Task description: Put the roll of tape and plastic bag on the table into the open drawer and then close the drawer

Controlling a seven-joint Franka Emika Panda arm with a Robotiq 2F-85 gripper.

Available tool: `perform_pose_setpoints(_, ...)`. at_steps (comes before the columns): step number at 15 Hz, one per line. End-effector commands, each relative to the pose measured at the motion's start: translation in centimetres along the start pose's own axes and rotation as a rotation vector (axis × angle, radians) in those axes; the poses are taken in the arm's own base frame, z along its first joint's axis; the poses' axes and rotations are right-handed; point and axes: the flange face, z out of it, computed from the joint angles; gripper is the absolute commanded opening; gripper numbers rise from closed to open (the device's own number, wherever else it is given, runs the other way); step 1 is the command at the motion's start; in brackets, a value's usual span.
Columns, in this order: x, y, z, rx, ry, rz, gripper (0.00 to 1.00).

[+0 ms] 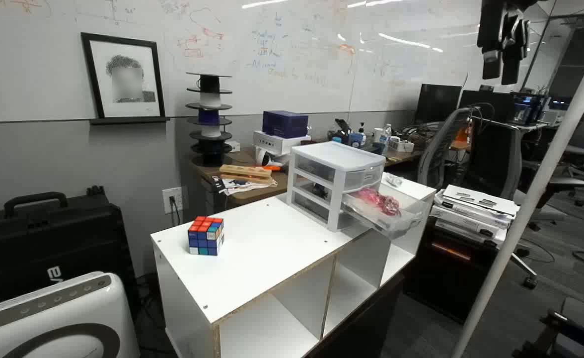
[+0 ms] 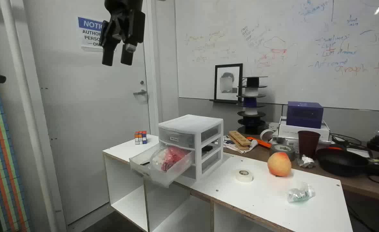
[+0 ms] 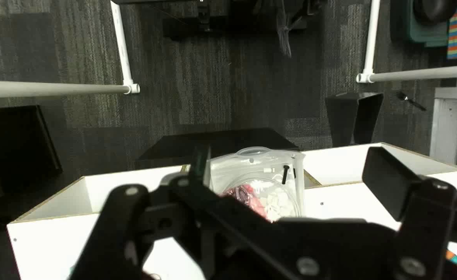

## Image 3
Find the bag with red contents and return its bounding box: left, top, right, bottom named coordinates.
left=219, top=178, right=298, bottom=223

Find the white shelf table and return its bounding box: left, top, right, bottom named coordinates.
left=5, top=142, right=457, bottom=280

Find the black storage bin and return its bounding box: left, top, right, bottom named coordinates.
left=0, top=104, right=64, bottom=181

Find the green plastic case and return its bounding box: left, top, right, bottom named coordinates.
left=390, top=0, right=457, bottom=50

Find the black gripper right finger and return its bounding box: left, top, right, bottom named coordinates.
left=361, top=146, right=457, bottom=280

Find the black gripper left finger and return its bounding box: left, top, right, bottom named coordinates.
left=71, top=145, right=213, bottom=280

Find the clear plastic drawer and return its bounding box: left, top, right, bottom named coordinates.
left=205, top=145, right=309, bottom=223

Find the black trapezoid stand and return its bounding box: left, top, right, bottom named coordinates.
left=325, top=90, right=385, bottom=148

